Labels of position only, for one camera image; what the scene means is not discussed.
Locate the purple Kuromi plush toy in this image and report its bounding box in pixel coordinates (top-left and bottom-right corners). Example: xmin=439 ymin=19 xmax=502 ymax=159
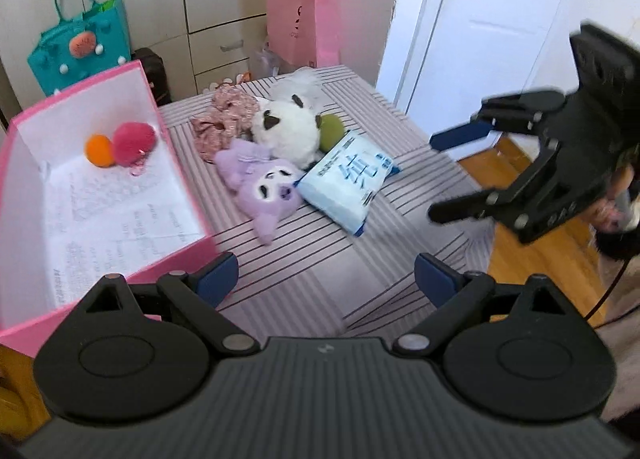
xmin=214 ymin=138 xmax=303 ymax=245

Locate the striped pink tablecloth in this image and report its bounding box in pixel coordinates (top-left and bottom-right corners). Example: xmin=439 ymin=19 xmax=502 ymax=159
xmin=160 ymin=66 xmax=495 ymax=340

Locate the person's hand holding gripper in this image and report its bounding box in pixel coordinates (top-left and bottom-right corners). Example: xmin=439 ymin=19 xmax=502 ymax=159
xmin=584 ymin=164 xmax=639 ymax=233

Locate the pink paper gift bag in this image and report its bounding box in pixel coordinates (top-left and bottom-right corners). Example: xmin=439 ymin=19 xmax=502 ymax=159
xmin=266 ymin=0 xmax=341 ymax=68

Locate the pink floral fabric scrunchie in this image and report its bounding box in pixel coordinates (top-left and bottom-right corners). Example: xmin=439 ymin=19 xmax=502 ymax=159
xmin=190 ymin=83 xmax=259 ymax=164

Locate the blue white wet wipes pack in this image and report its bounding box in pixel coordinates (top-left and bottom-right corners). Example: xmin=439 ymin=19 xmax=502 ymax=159
xmin=295 ymin=131 xmax=400 ymax=237

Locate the black suitcase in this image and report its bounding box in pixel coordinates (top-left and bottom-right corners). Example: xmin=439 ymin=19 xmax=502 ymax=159
xmin=131 ymin=48 xmax=171 ymax=107

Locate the white sheep plush toy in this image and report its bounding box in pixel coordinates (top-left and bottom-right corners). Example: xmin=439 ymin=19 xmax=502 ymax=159
xmin=250 ymin=94 xmax=321 ymax=170

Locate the orange pom-pom ball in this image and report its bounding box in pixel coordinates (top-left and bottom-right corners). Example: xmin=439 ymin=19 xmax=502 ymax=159
xmin=85 ymin=134 xmax=115 ymax=168

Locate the black cable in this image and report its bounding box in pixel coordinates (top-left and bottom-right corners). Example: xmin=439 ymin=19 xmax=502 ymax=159
xmin=584 ymin=253 xmax=633 ymax=323

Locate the pink fluffy pom-pom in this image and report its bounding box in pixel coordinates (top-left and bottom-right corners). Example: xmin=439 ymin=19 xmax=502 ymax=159
xmin=112 ymin=122 xmax=156 ymax=167

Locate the teal felt tote bag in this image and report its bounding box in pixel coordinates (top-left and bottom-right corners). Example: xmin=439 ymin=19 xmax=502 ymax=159
xmin=27 ymin=0 xmax=132 ymax=96

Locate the green plush ball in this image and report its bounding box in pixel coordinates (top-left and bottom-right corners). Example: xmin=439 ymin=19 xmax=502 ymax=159
xmin=319 ymin=114 xmax=345 ymax=154

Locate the white door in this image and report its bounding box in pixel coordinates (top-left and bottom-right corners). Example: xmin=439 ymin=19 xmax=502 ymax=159
xmin=376 ymin=0 xmax=561 ymax=135

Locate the pink storage box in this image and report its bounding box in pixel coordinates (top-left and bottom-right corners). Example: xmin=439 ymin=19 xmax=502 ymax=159
xmin=1 ymin=62 xmax=217 ymax=356

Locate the orange white toy on floor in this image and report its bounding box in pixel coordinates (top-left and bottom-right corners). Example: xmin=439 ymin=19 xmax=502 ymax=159
xmin=203 ymin=71 xmax=252 ymax=93

